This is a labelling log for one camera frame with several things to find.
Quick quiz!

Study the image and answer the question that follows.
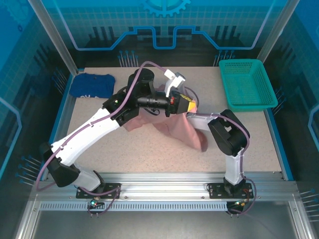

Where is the pink t-shirt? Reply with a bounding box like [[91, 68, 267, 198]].
[[124, 83, 209, 153]]

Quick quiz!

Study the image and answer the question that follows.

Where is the blue folded t-shirt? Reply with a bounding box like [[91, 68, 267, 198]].
[[69, 73, 116, 99]]

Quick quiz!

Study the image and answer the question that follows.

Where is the teal plastic mesh basket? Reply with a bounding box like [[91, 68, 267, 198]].
[[218, 59, 279, 113]]

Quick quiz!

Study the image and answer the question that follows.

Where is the grey metal shelf plate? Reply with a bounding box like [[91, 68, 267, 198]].
[[31, 210, 299, 239]]

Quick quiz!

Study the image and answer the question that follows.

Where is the aluminium side profile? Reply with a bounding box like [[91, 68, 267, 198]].
[[289, 200, 314, 239], [13, 196, 42, 239]]

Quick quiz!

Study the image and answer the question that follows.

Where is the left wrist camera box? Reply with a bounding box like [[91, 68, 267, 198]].
[[163, 69, 187, 98]]

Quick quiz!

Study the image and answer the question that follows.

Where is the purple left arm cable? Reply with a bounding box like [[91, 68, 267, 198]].
[[35, 61, 167, 218]]

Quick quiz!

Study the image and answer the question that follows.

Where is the aluminium rail beam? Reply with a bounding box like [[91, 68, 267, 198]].
[[31, 171, 301, 203]]

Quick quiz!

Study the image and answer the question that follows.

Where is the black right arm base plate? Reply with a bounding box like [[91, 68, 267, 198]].
[[206, 182, 254, 199]]

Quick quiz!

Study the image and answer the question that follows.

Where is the aluminium frame post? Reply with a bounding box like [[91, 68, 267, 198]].
[[256, 0, 302, 62], [27, 0, 79, 75]]

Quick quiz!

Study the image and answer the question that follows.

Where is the white slotted cable duct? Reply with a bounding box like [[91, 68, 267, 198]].
[[38, 202, 229, 212]]

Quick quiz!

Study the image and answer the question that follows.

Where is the cable connector with green light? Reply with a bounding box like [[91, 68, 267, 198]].
[[227, 200, 250, 209], [87, 196, 105, 210]]

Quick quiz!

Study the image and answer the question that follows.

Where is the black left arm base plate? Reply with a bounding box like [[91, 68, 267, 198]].
[[76, 183, 122, 200]]

